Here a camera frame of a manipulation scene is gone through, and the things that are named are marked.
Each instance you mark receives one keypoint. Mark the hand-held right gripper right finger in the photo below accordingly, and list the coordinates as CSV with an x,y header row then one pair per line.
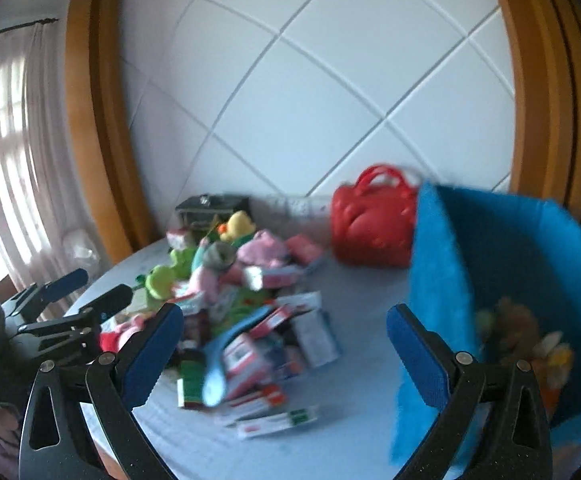
x,y
418,355

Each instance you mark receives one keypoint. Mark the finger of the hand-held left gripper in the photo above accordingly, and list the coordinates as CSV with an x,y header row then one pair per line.
x,y
65,282
113,302

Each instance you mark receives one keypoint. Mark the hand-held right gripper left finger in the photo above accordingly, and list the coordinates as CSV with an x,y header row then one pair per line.
x,y
155,355

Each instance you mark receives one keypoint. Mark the blue fabric storage box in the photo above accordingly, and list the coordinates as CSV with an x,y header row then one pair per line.
x,y
495,240

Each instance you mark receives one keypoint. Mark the round grey desktop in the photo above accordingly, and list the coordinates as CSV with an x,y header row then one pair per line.
x,y
360,320

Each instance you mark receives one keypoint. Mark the person's left hand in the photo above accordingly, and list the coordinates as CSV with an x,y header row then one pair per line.
x,y
3,415

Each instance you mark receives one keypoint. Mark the small pink plush toy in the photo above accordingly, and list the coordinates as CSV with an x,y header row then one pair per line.
x,y
120,334

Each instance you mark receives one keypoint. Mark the clear plastic bag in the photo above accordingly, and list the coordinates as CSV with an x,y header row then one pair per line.
x,y
79,245

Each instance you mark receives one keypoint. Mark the green frog plush toy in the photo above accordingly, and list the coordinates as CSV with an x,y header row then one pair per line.
x,y
163,280

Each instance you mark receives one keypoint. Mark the blue plastic scoop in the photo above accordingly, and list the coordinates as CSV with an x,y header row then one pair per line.
x,y
215,375

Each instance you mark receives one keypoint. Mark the pile of small toys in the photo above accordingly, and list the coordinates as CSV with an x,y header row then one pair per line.
x,y
250,355

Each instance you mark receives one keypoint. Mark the brown plush toy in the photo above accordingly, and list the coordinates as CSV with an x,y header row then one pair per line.
x,y
512,325

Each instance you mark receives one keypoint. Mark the grey cylinder toy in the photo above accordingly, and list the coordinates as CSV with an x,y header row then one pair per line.
x,y
218,256

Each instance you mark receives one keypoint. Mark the pale sheer curtain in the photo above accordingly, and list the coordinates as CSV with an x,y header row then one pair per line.
x,y
20,160

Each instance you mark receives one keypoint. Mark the dark printed box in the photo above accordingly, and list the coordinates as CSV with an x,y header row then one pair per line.
x,y
205,207

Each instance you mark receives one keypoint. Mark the red plastic handbag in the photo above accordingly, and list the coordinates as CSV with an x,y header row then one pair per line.
x,y
370,230

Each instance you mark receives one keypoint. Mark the yellow and white plush toy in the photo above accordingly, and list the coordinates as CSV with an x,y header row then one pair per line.
x,y
555,355

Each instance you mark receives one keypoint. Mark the yellow duck plush toy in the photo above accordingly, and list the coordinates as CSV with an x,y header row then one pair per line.
x,y
238,225

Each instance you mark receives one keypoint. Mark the pink pig plush toy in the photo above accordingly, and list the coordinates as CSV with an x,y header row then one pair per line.
x,y
265,250

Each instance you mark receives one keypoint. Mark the dark curtain rod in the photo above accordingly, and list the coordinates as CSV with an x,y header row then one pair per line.
x,y
15,26

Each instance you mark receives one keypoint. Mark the wooden window frame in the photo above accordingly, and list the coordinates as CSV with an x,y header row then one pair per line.
x,y
100,110

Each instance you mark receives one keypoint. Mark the wooden door frame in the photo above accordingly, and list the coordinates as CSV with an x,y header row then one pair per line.
x,y
535,110

